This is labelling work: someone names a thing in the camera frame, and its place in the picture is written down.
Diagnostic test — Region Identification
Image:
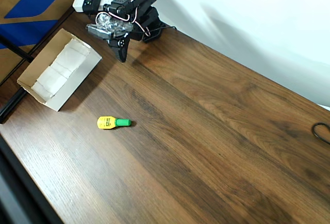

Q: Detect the thin black cable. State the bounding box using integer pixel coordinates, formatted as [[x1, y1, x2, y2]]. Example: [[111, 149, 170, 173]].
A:
[[154, 25, 177, 33]]

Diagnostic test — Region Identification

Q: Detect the black metal bar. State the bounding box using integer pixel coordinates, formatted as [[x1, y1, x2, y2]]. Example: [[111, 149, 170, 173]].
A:
[[0, 35, 35, 62]]

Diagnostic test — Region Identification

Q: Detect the white paper lining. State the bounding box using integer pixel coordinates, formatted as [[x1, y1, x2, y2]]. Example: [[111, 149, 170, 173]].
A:
[[31, 38, 91, 102]]

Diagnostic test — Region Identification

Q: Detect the looped black cable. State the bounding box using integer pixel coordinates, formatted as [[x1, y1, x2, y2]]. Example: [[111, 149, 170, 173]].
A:
[[311, 122, 330, 145]]

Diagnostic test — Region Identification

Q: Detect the yellow bottle with green cap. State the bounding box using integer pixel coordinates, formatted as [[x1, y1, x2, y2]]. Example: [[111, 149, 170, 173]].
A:
[[96, 115, 133, 130]]

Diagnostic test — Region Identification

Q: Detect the cardboard box with blue print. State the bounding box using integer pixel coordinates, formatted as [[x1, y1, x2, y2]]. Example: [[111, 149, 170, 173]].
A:
[[0, 0, 90, 85]]

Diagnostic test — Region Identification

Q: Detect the black table frame rail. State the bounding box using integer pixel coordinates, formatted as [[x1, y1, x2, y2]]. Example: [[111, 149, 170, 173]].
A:
[[0, 89, 28, 125]]

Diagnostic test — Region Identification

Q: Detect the black power adapter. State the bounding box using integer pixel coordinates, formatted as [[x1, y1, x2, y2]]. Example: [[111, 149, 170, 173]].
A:
[[82, 0, 104, 14]]

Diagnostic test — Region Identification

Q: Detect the white cardboard box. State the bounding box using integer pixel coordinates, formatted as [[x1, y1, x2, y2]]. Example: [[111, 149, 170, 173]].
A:
[[16, 28, 103, 112]]

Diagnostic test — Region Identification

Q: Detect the plastic-wrapped camera module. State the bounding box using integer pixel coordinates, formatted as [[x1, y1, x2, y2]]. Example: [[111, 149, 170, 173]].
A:
[[87, 12, 131, 41]]

